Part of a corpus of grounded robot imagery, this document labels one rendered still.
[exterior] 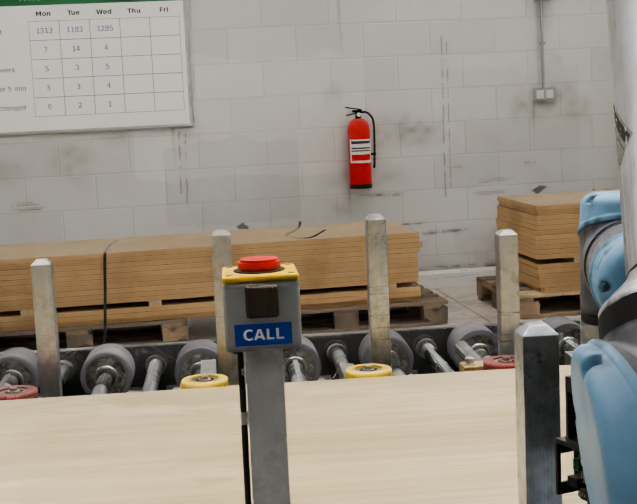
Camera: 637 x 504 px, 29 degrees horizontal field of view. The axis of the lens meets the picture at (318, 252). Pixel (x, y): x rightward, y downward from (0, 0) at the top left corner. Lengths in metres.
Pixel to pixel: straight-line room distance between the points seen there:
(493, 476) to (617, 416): 1.03
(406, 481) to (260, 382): 0.45
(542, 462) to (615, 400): 0.66
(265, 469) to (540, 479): 0.26
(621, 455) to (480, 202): 8.08
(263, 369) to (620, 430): 0.64
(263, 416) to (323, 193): 7.23
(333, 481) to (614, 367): 1.03
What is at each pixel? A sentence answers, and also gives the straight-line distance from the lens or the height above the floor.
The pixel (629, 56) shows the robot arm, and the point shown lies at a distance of 0.68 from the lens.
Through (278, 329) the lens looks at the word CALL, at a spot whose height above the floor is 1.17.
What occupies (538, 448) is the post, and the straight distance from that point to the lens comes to 1.22.
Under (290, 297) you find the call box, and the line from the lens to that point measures 1.14.
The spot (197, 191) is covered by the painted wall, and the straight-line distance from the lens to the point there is 8.29.
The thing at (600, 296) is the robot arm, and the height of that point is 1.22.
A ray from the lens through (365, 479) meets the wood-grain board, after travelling 1.59.
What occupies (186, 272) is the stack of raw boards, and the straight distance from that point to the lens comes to 7.03.
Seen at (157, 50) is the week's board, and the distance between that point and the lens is 8.25.
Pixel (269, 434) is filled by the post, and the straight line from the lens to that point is 1.18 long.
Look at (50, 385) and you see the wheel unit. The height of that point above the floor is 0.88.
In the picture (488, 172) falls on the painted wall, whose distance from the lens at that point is 8.63.
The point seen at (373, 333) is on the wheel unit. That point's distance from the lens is 2.29.
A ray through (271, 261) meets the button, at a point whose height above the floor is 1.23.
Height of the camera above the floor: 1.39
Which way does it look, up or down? 7 degrees down
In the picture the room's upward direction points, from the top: 3 degrees counter-clockwise
